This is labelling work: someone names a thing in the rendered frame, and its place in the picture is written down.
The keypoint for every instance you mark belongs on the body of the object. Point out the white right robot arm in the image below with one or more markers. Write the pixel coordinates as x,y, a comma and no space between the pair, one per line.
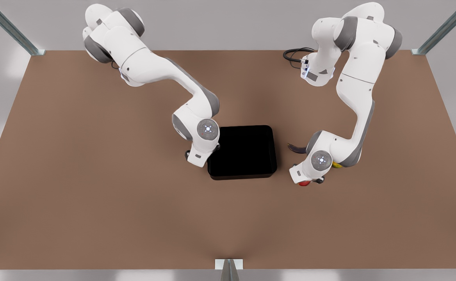
161,74

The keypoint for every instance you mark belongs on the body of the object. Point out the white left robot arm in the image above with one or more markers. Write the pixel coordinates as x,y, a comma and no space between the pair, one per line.
358,58

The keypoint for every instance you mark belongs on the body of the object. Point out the red apple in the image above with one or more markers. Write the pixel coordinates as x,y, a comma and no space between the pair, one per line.
304,183

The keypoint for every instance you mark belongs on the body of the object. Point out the black square tray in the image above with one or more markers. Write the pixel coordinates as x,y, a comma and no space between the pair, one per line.
243,152

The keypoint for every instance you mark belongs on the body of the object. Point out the silver frame post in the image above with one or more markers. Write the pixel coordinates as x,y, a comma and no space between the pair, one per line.
442,29
229,270
9,29

